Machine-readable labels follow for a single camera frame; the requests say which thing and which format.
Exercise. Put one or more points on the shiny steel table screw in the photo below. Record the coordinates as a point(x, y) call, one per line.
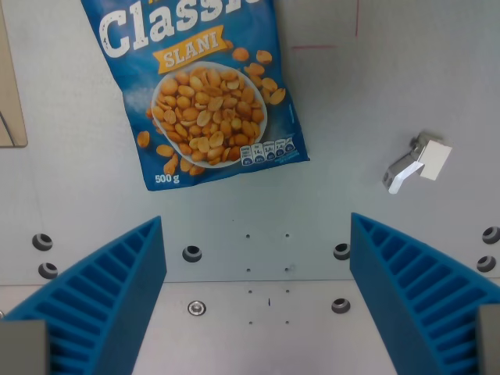
point(197, 308)

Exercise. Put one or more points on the small grey metal bracket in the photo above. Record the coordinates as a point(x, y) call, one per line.
point(420, 160)

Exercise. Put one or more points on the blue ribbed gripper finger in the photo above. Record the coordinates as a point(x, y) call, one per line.
point(101, 297)
point(406, 289)

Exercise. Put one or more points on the blue salted peanuts bag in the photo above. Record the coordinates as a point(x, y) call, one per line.
point(203, 93)

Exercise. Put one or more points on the beige wooden board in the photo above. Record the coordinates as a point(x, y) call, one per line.
point(9, 86)

